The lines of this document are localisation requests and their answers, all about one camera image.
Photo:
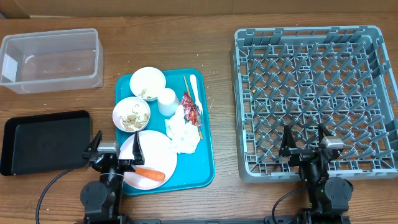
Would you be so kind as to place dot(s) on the teal serving tray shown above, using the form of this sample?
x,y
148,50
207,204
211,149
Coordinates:
x,y
192,170

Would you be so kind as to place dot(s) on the white paper cup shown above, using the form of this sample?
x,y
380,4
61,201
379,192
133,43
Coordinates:
x,y
167,102

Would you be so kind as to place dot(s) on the black waste tray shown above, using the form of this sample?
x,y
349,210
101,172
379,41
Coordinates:
x,y
46,142

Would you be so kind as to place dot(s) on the large pink plate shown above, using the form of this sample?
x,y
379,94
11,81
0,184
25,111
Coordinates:
x,y
157,155

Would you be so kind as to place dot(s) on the white bowl with scraps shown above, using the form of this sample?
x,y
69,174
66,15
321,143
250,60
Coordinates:
x,y
147,82

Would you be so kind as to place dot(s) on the crumpled white tissue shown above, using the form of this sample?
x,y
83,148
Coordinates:
x,y
184,135

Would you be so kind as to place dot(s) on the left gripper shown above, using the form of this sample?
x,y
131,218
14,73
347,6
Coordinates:
x,y
128,164

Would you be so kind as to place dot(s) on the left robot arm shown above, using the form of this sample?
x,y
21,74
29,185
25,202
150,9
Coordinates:
x,y
102,199

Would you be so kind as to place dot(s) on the orange carrot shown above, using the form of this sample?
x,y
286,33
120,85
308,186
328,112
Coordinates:
x,y
150,174

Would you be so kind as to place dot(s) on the wooden chopstick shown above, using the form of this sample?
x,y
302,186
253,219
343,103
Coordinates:
x,y
188,92

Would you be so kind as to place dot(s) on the grey dishwasher rack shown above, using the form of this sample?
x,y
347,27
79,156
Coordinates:
x,y
300,77

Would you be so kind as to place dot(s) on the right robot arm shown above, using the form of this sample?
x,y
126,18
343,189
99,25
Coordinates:
x,y
328,196

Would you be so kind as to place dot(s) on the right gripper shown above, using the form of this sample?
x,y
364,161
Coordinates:
x,y
299,154

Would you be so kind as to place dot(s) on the clear plastic bin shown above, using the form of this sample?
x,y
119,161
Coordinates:
x,y
56,60

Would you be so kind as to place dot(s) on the white plastic fork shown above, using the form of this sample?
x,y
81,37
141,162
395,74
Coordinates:
x,y
193,81

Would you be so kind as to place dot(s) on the red snack wrapper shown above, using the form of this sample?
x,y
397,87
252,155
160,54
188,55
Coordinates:
x,y
191,112

